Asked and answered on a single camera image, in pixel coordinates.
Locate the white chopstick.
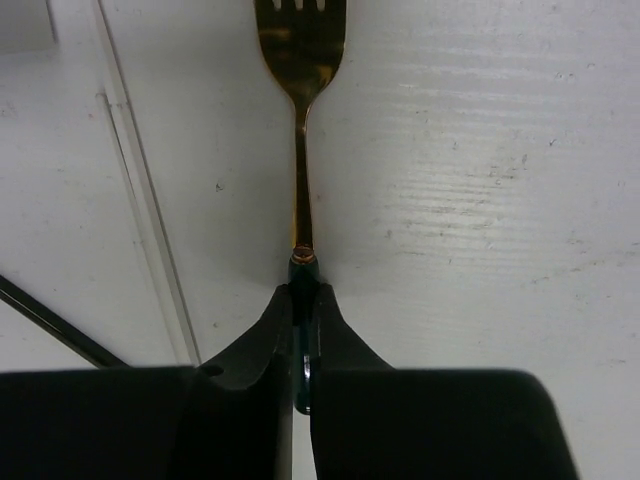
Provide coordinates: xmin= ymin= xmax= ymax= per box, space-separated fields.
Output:
xmin=89 ymin=1 xmax=201 ymax=365

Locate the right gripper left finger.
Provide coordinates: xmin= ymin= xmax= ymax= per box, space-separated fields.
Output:
xmin=1 ymin=286 xmax=292 ymax=479

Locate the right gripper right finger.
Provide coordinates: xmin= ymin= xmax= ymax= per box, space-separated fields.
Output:
xmin=311 ymin=285 xmax=579 ymax=479

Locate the black chopstick right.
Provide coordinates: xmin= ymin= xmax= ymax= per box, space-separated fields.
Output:
xmin=1 ymin=276 xmax=128 ymax=368

